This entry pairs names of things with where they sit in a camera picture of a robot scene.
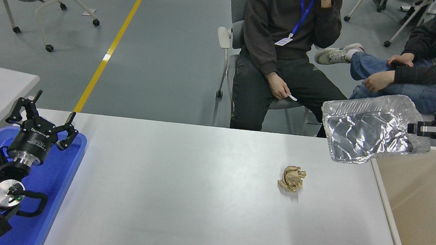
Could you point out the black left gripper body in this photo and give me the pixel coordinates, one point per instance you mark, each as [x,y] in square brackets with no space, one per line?
[33,141]

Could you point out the foil tray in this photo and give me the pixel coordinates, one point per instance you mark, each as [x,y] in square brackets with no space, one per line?
[365,130]

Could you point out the black phone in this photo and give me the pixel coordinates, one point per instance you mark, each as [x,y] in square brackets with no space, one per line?
[400,64]

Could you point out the small white paper slip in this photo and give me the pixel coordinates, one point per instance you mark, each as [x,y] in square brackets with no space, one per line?
[292,97]

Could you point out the person's right hand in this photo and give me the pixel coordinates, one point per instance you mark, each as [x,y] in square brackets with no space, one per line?
[279,85]
[401,58]

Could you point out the seated person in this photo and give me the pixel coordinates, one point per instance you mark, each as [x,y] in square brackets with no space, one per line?
[269,17]
[418,95]

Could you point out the blue plastic tray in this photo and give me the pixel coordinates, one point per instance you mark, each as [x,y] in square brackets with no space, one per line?
[54,172]

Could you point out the large pale bin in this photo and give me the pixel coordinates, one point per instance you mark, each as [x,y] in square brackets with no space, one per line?
[420,216]

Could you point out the white-legged rolling chair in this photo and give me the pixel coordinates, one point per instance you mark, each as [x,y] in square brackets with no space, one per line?
[408,22]

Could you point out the crumpled tan paper ball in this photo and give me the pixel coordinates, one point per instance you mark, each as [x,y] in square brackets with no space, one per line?
[291,179]

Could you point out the grey chair with white armrest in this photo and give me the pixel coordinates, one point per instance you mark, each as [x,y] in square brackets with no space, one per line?
[223,36]

